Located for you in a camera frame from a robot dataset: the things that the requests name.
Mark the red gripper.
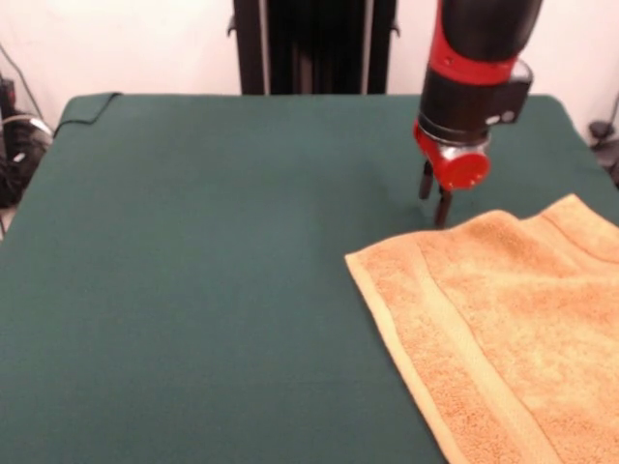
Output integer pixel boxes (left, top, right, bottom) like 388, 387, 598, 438
412, 119, 493, 228

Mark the tan terry towel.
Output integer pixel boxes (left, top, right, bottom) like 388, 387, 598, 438
343, 192, 619, 464

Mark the black stand base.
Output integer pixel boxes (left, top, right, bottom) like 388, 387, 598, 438
0, 115, 49, 209
588, 121, 619, 189

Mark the dark green table cloth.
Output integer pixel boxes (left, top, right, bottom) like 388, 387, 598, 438
0, 92, 619, 464

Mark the small black box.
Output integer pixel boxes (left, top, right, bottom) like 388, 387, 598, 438
0, 76, 18, 117

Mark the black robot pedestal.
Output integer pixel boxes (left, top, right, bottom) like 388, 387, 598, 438
226, 0, 402, 96

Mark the white cable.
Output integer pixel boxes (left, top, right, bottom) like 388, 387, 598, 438
0, 113, 53, 142

